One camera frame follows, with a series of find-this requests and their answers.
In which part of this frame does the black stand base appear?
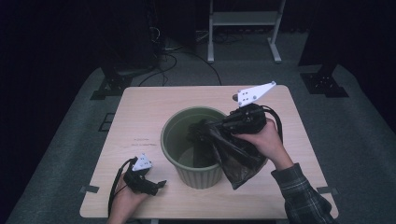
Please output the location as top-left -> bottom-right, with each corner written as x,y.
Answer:
90,59 -> 134,101
299,62 -> 349,99

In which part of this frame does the person's right hand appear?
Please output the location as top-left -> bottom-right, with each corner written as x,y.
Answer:
233,118 -> 294,172

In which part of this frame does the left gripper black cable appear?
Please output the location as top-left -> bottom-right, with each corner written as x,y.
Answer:
106,157 -> 138,217

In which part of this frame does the grey tape strip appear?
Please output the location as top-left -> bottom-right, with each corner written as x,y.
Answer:
78,185 -> 101,194
317,186 -> 340,196

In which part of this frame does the black floor cable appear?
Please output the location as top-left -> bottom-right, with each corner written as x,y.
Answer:
138,52 -> 178,88
167,49 -> 223,87

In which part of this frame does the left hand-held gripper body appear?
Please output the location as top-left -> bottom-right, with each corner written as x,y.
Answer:
123,153 -> 159,196

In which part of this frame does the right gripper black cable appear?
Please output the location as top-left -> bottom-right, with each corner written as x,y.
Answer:
261,105 -> 284,144

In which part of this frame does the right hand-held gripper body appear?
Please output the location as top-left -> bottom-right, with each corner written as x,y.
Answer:
222,81 -> 277,135

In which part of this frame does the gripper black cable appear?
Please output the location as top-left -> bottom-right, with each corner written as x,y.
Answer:
106,157 -> 138,217
261,105 -> 284,144

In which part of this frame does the green plastic trash bin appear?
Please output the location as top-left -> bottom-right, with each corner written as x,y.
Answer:
160,105 -> 232,190

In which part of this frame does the tangle of cables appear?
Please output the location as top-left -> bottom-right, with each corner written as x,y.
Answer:
214,30 -> 246,45

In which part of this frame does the white metal stand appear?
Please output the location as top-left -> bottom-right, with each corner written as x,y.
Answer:
206,0 -> 287,64

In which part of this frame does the dark cabinet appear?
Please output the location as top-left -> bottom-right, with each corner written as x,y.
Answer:
102,0 -> 157,68

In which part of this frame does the black tape floor outline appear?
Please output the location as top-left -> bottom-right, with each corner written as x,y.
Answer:
98,112 -> 117,133

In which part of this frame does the black plastic garbage bag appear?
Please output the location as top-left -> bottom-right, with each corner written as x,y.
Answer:
186,116 -> 269,190

